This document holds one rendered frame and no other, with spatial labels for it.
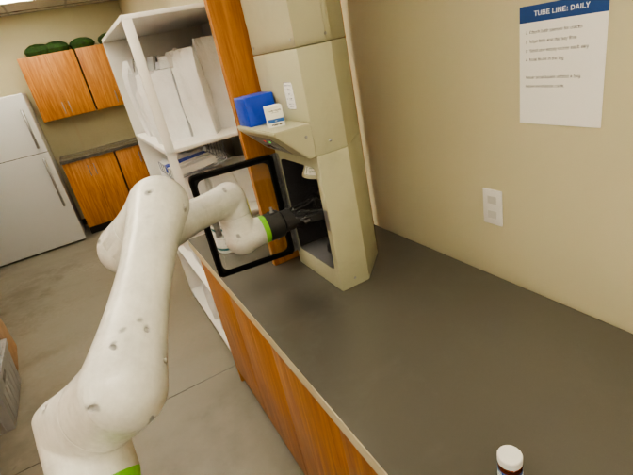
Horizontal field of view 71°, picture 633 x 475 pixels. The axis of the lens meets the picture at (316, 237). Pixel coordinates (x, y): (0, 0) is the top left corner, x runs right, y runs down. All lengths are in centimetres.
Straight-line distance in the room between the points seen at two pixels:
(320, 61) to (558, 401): 102
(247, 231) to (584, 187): 92
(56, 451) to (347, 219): 98
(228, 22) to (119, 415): 125
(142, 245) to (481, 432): 76
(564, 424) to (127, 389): 82
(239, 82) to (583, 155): 106
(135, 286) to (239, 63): 101
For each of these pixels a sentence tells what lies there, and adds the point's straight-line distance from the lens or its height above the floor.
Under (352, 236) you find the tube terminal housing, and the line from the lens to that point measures 145.
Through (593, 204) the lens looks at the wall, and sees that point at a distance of 127.
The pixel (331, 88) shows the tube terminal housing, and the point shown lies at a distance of 133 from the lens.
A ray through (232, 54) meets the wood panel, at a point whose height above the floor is 173.
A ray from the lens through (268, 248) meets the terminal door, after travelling 168.
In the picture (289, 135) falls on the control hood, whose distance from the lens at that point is 128.
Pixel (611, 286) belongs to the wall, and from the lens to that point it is 134.
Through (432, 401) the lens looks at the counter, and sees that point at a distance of 110.
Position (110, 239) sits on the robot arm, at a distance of 105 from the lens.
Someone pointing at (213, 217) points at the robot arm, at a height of 132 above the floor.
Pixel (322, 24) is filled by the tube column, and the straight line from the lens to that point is 134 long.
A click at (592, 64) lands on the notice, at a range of 119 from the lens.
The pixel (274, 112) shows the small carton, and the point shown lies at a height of 155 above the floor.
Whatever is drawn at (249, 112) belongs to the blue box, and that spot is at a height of 156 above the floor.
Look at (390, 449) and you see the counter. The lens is 102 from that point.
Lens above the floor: 172
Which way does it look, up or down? 24 degrees down
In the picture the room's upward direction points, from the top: 12 degrees counter-clockwise
